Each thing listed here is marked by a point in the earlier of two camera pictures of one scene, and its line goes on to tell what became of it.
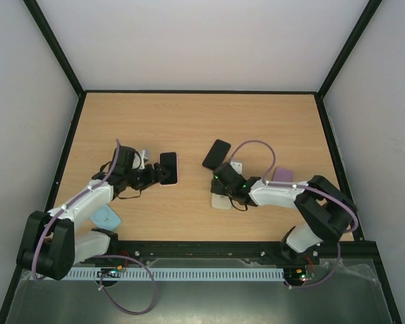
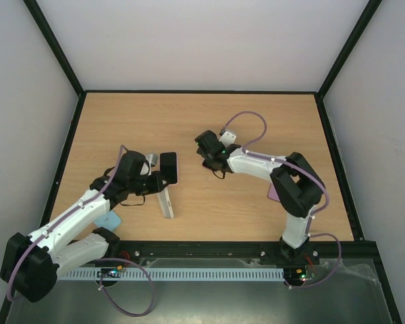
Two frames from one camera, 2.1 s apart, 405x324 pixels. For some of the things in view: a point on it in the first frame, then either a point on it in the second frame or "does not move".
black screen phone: [169, 160] does not move
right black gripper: [218, 187] -> [205, 154]
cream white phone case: [220, 202] -> [165, 201]
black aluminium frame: [358, 250] does not move
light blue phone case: [106, 218] does not move
